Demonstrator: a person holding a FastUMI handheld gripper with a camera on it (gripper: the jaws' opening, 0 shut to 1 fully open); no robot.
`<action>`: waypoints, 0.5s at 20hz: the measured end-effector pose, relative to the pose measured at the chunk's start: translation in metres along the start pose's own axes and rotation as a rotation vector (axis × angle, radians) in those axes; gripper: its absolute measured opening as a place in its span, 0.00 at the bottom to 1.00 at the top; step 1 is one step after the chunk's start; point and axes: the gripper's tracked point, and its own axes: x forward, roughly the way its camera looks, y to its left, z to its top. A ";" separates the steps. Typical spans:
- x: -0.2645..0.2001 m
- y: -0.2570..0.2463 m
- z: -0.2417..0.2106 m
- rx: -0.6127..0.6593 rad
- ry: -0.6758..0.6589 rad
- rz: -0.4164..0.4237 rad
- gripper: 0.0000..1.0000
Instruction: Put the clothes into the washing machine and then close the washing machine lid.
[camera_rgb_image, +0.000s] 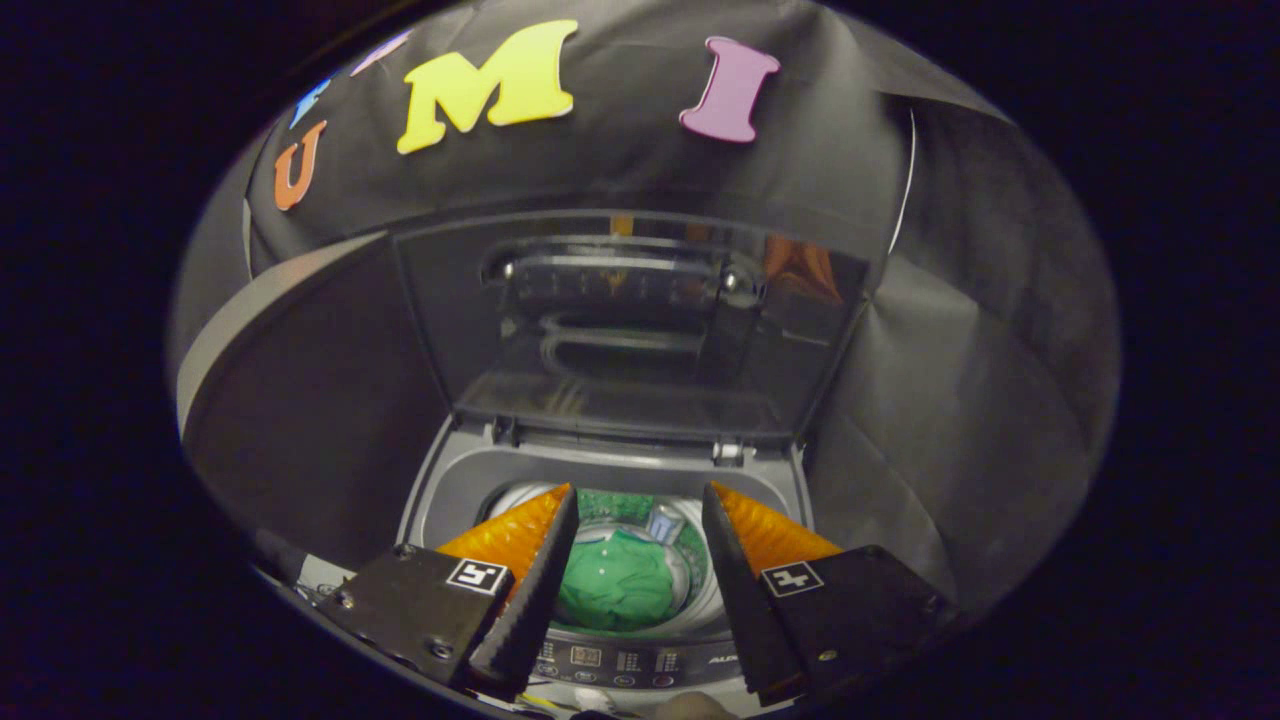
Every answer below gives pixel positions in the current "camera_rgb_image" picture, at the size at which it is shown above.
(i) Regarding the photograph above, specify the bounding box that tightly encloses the green polo shirt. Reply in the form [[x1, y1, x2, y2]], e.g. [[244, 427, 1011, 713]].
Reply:
[[555, 528, 693, 634]]

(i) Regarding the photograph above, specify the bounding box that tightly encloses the grey beige cabinet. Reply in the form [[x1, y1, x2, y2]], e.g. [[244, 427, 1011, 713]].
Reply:
[[178, 232, 453, 573]]

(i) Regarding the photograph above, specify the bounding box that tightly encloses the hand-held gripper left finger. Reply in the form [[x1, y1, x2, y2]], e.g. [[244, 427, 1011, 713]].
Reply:
[[315, 483, 581, 701]]

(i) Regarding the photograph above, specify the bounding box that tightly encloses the dark grey washing machine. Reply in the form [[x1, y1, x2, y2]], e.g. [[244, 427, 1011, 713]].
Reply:
[[395, 415, 817, 717]]

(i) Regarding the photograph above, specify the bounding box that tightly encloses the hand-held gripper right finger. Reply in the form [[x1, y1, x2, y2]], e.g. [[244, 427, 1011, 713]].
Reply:
[[700, 482, 957, 707]]

